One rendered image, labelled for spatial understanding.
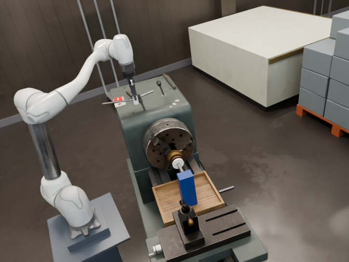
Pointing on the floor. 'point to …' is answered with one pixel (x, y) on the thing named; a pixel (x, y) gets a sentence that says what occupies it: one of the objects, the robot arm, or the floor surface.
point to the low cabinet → (257, 52)
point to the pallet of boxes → (327, 77)
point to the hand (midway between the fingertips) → (135, 99)
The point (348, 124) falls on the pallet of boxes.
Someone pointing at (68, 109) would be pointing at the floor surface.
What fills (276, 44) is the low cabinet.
